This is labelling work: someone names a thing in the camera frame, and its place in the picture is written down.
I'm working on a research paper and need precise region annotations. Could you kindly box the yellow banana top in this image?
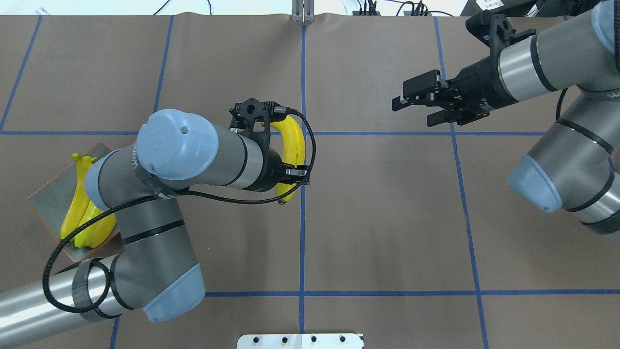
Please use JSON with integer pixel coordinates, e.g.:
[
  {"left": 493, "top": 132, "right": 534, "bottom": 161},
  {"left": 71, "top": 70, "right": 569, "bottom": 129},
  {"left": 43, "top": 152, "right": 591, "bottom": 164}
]
[{"left": 73, "top": 214, "right": 117, "bottom": 248}]

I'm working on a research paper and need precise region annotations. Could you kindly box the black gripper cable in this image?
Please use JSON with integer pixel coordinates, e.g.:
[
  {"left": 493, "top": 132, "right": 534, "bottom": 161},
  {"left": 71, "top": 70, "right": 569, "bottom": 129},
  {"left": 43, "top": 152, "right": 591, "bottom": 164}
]
[{"left": 42, "top": 108, "right": 317, "bottom": 313}]

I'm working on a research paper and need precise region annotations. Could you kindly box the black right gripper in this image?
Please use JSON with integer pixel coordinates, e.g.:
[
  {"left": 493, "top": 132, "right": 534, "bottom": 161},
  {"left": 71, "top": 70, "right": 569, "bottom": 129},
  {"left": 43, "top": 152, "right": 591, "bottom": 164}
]
[{"left": 391, "top": 58, "right": 517, "bottom": 127}]

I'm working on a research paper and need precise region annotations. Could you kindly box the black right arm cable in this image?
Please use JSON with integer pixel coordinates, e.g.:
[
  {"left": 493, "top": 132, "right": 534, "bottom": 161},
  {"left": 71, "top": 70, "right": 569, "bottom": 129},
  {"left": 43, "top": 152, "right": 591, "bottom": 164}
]
[{"left": 555, "top": 87, "right": 570, "bottom": 122}]

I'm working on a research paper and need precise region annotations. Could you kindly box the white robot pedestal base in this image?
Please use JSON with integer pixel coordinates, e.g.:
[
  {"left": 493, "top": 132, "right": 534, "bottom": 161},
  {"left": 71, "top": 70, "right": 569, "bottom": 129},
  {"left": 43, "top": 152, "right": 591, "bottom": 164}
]
[{"left": 236, "top": 333, "right": 365, "bottom": 349}]

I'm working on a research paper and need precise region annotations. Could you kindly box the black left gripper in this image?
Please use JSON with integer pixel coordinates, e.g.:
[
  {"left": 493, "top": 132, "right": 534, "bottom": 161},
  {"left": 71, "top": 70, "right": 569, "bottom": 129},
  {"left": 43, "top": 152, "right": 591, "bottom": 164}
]
[{"left": 230, "top": 98, "right": 310, "bottom": 193}]

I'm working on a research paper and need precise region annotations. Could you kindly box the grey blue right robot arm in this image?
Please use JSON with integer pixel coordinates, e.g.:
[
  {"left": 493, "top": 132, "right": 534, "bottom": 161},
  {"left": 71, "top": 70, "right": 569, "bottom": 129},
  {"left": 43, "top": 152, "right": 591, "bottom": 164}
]
[{"left": 391, "top": 0, "right": 620, "bottom": 239}]

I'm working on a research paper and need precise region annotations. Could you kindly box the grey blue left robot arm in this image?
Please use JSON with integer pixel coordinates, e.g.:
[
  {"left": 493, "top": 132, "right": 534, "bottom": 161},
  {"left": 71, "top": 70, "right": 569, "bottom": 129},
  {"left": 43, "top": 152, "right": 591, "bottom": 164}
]
[{"left": 1, "top": 98, "right": 315, "bottom": 349}]

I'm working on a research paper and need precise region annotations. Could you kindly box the aluminium frame post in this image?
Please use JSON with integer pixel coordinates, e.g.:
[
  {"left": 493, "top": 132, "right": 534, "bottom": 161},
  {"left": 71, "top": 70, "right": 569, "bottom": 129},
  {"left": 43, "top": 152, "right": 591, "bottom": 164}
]
[{"left": 292, "top": 0, "right": 316, "bottom": 25}]

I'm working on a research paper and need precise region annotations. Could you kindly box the yellow plastic banana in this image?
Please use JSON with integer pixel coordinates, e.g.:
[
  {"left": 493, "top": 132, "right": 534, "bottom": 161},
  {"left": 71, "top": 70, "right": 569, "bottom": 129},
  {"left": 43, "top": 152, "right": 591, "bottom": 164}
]
[
  {"left": 72, "top": 201, "right": 102, "bottom": 248},
  {"left": 60, "top": 153, "right": 99, "bottom": 240}
]

